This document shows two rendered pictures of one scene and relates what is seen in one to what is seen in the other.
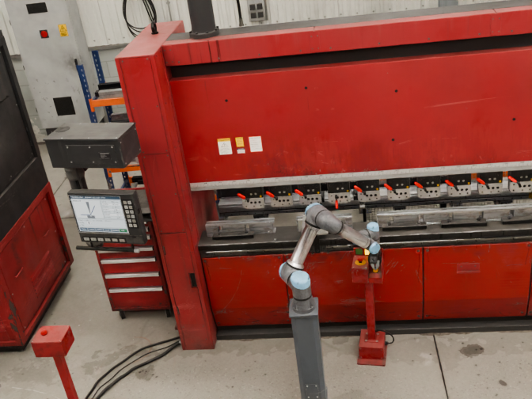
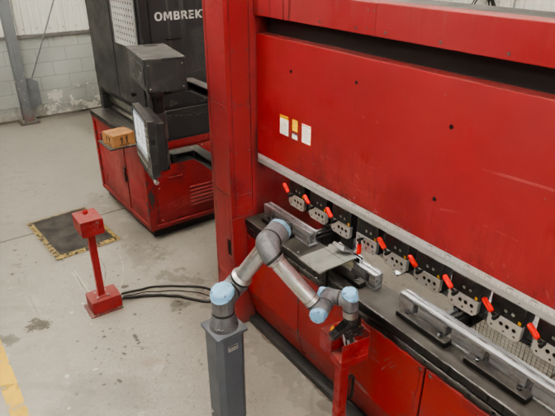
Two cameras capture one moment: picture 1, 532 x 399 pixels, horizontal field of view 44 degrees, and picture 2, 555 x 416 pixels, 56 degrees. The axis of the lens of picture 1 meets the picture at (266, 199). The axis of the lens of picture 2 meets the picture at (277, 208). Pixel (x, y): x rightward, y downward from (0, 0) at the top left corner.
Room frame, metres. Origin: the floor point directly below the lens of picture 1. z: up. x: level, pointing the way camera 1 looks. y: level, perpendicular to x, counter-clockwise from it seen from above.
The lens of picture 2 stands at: (2.00, -1.86, 2.52)
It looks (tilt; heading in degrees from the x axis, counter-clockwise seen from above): 27 degrees down; 46
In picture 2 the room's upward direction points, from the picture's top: straight up
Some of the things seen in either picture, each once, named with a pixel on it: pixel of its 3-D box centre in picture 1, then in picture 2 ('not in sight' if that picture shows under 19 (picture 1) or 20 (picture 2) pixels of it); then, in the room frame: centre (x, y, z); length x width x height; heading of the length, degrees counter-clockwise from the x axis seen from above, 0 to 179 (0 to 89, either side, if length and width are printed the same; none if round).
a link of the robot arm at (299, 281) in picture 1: (300, 283); (223, 298); (3.30, -0.14, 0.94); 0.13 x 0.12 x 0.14; 22
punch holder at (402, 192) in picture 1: (397, 186); (433, 269); (3.94, -0.90, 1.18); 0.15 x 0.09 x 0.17; 81
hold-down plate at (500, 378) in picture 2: (463, 222); (495, 377); (3.81, -1.32, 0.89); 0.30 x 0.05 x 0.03; 81
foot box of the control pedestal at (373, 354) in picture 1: (372, 347); not in sight; (3.64, -0.61, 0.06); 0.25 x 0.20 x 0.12; 164
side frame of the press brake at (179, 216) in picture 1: (183, 191); (273, 163); (4.36, 0.60, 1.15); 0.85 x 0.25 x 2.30; 171
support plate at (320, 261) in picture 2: (315, 224); (327, 257); (3.89, -0.31, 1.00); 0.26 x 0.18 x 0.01; 171
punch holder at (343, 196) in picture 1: (339, 189); (372, 234); (4.00, -0.51, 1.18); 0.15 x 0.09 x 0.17; 81
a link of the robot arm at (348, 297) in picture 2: (372, 231); (349, 300); (3.64, -0.66, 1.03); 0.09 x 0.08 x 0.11; 112
